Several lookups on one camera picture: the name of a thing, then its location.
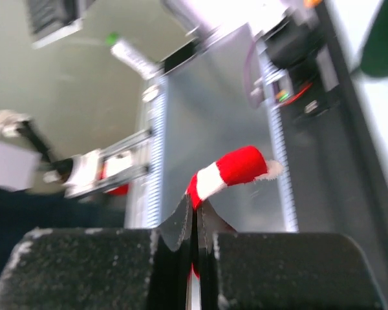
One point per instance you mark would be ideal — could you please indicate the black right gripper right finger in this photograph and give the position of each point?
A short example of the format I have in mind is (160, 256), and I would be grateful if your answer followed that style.
(280, 270)

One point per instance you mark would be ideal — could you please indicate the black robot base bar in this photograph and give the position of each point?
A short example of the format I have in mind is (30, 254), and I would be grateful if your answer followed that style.
(338, 184)

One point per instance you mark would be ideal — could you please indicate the red white striped santa sock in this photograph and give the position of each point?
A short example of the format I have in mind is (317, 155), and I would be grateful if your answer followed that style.
(244, 165)

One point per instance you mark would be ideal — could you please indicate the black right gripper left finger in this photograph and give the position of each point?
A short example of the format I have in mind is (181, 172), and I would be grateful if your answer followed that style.
(101, 268)

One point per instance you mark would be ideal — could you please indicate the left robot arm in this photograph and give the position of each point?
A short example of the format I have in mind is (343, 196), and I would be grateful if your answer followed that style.
(100, 170)

